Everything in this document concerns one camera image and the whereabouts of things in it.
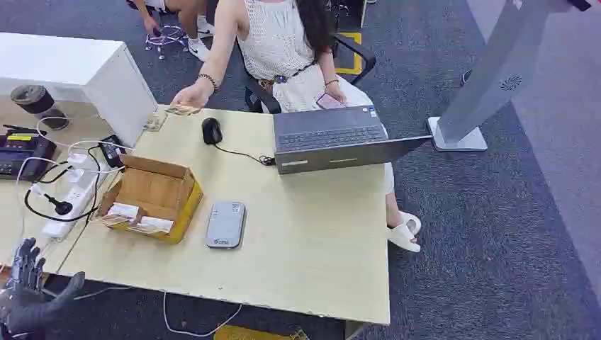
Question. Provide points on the chrome chair base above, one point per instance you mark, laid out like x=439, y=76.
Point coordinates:
x=164, y=40

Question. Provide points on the grey laptop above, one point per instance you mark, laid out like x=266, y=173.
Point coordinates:
x=328, y=136

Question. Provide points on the wooden card box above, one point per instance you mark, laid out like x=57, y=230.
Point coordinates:
x=155, y=190

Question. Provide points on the grey kiosk stand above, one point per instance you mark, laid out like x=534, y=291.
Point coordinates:
x=493, y=70

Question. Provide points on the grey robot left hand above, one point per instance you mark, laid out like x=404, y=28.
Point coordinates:
x=28, y=305

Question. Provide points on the pink phone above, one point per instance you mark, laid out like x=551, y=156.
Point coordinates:
x=328, y=102

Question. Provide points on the seated person's left hand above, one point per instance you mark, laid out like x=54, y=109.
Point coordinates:
x=335, y=91

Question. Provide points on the white cabinet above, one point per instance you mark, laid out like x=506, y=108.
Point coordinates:
x=70, y=65

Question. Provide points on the card stack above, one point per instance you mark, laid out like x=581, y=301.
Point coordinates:
x=155, y=224
x=123, y=211

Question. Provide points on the black computer mouse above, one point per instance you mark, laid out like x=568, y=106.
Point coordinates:
x=211, y=130

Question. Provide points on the white power strip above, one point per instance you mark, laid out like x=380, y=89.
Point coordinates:
x=77, y=197

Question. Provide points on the seated person's right hand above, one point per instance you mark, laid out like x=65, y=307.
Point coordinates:
x=192, y=96

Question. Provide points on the yellow floor tape square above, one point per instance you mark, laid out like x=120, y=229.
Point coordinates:
x=249, y=334

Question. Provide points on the black desk device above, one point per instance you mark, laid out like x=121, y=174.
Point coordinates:
x=21, y=152

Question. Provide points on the black office chair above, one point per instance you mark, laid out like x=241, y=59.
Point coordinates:
x=362, y=54

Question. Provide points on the black waste bin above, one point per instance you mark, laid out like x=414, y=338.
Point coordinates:
x=35, y=101

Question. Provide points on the black power adapter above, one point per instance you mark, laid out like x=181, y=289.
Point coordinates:
x=111, y=151

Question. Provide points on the seated person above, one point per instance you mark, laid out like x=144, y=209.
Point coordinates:
x=277, y=42

